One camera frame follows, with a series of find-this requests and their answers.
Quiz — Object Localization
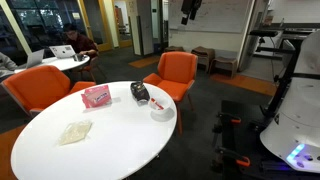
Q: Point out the black stereo camera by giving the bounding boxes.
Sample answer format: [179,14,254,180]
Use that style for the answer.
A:
[249,29,279,38]

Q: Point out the yellow framed door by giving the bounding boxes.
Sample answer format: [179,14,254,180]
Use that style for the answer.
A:
[77,0,114,53]

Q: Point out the silver laptop with stickers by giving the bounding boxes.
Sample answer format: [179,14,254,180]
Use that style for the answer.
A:
[48,44,77,60]

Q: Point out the wooden stool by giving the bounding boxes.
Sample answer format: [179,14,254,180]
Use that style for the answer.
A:
[163,45,185,54]
[190,46,216,73]
[209,56,239,80]

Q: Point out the orange armchair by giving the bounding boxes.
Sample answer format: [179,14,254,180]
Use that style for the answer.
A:
[143,51,199,136]
[0,64,97,118]

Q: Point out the small black object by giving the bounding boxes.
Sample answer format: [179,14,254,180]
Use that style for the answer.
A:
[73,53,85,63]

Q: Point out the person in maroon shirt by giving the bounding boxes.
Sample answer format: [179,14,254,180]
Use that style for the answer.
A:
[62,22,100,56]

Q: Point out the black camera stand frame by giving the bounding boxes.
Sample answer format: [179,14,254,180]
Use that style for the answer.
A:
[254,36,303,118]

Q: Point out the black orange-handled clamp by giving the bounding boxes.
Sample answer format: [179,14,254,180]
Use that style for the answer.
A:
[214,147,252,168]
[215,112,242,125]

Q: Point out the white round side table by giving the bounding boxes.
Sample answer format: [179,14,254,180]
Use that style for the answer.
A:
[13,54,91,74]

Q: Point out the orange wooden chair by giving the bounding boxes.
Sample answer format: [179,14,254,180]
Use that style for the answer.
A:
[79,54,102,83]

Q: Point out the person in grey top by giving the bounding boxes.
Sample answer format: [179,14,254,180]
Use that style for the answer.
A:
[0,51,18,80]

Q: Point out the wall whiteboard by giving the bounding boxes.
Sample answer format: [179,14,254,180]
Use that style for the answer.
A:
[167,0,255,34]

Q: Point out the black perforated mounting board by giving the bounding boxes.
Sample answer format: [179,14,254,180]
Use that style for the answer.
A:
[218,99,320,180]

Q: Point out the grey laptop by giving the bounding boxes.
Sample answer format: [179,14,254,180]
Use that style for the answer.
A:
[25,48,45,70]

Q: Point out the white bowl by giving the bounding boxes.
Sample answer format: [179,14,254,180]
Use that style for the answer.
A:
[148,96,173,116]

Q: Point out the red and white marker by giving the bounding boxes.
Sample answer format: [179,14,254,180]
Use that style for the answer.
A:
[150,98,165,110]

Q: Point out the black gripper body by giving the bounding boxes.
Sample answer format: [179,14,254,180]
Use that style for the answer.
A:
[181,0,203,15]

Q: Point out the pink snack box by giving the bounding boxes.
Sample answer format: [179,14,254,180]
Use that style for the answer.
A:
[80,84,113,109]

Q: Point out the black snack bag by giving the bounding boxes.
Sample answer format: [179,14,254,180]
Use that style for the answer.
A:
[129,80,151,103]

